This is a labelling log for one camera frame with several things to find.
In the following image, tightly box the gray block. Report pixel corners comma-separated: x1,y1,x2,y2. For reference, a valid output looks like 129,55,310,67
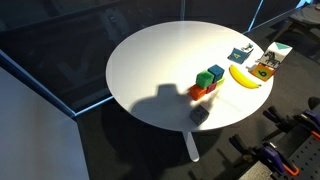
189,104,210,127

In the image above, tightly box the orange block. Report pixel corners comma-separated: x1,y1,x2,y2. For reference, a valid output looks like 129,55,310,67
189,83,208,101

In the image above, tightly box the green block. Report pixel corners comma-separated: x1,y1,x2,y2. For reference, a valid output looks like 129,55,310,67
195,70,215,89

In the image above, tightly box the magenta block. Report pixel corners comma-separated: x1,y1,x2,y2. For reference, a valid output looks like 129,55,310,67
205,81,218,95

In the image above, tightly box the blue block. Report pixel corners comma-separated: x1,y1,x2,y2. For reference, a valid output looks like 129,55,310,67
207,64,226,83

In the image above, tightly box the yellow-green block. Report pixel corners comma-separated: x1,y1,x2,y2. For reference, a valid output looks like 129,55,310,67
215,76,226,88

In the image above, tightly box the white table leg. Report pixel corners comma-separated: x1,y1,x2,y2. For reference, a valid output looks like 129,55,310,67
181,130,200,163

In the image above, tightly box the yellow banana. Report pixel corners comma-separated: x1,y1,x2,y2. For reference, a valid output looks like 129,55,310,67
228,64,262,90

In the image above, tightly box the small picture cube number four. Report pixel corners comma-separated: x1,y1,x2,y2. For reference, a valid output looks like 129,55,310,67
227,42,255,65

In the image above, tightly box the tall box with green triangle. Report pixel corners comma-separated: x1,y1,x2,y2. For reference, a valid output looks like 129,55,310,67
255,41,293,71

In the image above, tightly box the purple orange clamp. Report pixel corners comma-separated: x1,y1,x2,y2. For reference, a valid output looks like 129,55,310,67
262,105,320,141
229,133,300,177

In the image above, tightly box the black round knob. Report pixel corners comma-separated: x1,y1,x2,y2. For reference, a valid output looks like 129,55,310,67
307,96,320,111

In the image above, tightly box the dark gray chair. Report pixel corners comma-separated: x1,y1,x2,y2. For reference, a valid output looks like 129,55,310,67
273,3,320,44

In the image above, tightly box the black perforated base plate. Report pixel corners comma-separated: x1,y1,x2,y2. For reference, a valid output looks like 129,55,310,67
238,133,320,180

